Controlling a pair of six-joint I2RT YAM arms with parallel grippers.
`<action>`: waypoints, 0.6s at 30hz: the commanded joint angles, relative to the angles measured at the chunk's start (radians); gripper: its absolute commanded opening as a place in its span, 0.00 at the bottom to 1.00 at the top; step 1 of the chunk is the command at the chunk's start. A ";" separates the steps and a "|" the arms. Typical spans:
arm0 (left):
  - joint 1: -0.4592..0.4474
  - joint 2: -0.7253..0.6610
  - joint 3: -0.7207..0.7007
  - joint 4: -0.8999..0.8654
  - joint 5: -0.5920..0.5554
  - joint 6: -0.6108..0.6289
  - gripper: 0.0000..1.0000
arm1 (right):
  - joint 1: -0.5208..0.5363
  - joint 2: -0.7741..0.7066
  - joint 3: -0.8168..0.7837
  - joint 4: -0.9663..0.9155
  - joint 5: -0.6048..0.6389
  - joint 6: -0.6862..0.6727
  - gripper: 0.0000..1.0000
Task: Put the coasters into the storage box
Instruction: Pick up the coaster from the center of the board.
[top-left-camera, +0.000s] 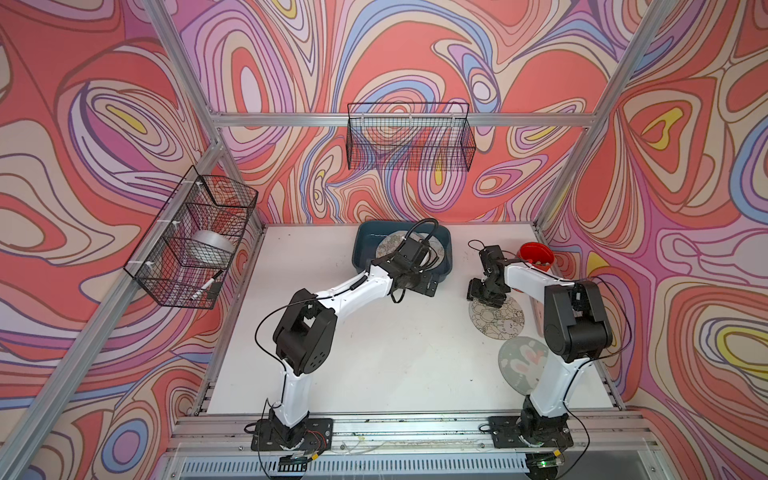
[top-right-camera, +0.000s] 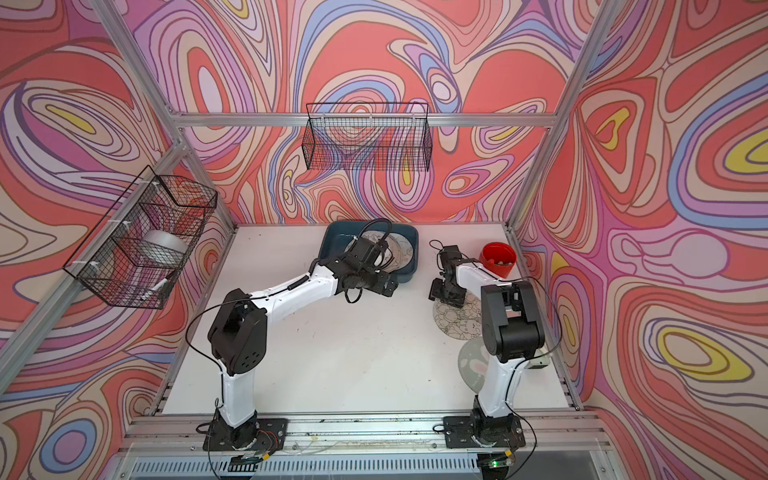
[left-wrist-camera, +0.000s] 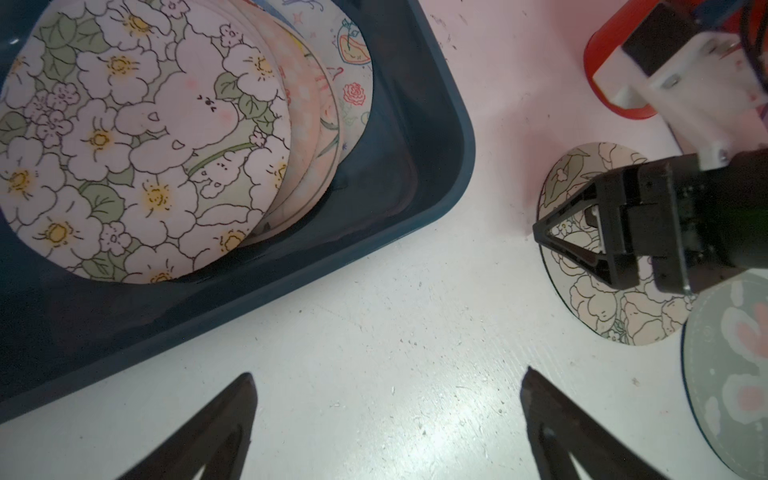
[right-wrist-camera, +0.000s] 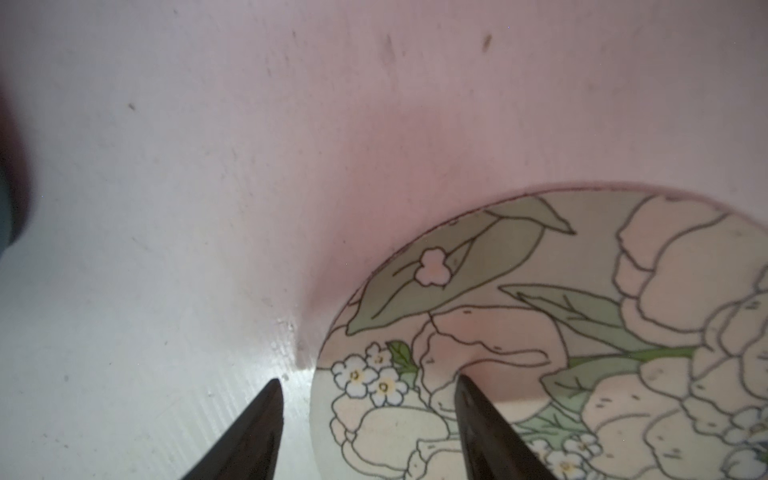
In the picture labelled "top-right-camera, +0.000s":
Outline white butterfly star coaster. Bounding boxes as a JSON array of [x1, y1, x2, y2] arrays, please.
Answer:
[[396, 234, 417, 269]]

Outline white floral green coaster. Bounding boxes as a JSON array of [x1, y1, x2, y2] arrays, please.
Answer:
[[362, 231, 408, 272]]

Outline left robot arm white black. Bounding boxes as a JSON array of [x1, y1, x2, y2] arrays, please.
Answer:
[[207, 235, 398, 429]]

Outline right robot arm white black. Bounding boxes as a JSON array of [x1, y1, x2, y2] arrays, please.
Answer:
[[429, 244, 546, 421]]

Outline teal plastic storage box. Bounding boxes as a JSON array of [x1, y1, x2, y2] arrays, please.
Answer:
[[318, 220, 419, 284]]

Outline white green animal coaster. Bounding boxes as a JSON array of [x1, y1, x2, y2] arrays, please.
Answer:
[[433, 293, 482, 340]]

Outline red cup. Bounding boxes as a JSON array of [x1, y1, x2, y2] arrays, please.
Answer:
[[480, 242, 517, 278]]

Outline pale green small device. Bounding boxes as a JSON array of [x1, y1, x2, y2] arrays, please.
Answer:
[[526, 349, 551, 370]]

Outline white marker in basket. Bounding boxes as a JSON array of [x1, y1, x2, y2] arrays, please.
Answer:
[[140, 278, 168, 301]]

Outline white roll in basket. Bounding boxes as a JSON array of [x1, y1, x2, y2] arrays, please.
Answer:
[[138, 230, 188, 269]]

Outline black wire basket back wall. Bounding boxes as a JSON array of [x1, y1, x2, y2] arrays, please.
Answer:
[[301, 101, 433, 172]]

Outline black wire basket wall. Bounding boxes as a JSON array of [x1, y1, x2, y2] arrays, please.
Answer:
[[301, 101, 433, 172], [63, 166, 219, 310]]

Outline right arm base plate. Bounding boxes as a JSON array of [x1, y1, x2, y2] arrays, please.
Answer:
[[442, 415, 526, 451]]

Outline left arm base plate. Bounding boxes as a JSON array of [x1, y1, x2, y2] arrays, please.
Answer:
[[203, 416, 289, 454]]

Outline black wire basket left wall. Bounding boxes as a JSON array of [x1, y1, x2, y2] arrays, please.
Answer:
[[63, 166, 219, 310]]

